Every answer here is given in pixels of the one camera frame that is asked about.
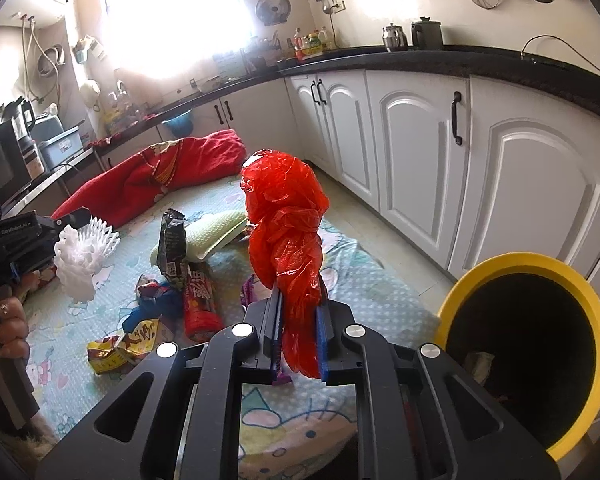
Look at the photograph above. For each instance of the steel teapot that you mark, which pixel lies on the steel teapot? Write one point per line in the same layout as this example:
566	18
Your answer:
394	37

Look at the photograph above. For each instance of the group of condiment bottles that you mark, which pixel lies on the group of condiment bottles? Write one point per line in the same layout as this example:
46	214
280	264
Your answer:
311	42

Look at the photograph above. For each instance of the white kitchen cabinet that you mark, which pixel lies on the white kitchen cabinet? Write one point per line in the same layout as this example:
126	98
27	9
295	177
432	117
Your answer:
410	160

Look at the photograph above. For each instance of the window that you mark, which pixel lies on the window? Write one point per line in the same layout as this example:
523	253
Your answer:
175	10

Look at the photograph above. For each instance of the wall fan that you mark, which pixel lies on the wall fan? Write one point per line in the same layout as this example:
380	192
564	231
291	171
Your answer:
273	9

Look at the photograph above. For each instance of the black blender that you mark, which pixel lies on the black blender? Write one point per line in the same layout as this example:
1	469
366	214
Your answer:
24	120

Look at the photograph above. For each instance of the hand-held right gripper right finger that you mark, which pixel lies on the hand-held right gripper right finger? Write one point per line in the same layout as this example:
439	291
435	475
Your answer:
325	345

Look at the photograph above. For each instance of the person's left hand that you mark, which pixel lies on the person's left hand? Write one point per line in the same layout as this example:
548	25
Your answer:
5	330

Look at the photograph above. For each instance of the black kettle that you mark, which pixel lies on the black kettle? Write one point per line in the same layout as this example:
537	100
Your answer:
426	34

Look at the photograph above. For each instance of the white foam fruit net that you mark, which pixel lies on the white foam fruit net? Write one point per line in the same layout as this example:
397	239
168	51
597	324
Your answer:
82	255

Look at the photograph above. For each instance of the yellow snack box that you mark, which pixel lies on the yellow snack box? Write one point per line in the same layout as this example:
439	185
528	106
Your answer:
125	347

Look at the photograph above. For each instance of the blue plastic basin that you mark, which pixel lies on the blue plastic basin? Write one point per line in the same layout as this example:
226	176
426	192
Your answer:
178	124

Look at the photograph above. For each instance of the red snack packet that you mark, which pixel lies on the red snack packet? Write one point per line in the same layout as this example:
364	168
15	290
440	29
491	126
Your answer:
200	305

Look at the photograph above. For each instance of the red blanket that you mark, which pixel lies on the red blanket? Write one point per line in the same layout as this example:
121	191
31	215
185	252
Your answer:
180	165

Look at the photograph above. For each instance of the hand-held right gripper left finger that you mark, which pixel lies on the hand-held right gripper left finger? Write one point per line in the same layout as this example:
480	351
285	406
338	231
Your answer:
275	330

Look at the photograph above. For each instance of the black snack packet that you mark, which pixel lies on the black snack packet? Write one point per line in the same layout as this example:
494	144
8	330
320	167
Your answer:
172	245

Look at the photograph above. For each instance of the purple wrapper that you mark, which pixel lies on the purple wrapper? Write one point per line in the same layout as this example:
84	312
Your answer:
249	292

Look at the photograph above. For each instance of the blue wrapper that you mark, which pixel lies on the blue wrapper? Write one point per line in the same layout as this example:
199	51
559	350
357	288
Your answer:
155	305

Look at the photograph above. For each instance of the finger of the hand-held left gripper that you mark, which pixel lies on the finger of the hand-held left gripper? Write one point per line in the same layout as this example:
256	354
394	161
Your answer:
72	219

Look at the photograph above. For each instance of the white jug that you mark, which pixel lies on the white jug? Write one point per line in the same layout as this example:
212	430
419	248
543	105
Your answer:
90	94

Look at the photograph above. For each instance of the crumpled paper scrap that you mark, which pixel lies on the crumpled paper scrap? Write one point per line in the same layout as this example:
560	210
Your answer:
480	362

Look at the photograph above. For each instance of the green foam net sheet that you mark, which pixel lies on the green foam net sheet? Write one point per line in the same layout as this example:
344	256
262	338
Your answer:
210	237

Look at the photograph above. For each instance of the yellow-rimmed black trash bin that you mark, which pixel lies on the yellow-rimmed black trash bin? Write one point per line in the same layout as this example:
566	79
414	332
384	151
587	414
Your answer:
530	360

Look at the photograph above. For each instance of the grey plastic crate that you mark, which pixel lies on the grey plastic crate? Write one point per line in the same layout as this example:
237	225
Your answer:
60	142

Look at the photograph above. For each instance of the red plastic bag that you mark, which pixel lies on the red plastic bag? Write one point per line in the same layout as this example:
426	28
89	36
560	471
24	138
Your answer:
285	220

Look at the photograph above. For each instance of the black microwave oven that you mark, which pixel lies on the black microwave oven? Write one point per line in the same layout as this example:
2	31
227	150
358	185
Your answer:
0	160

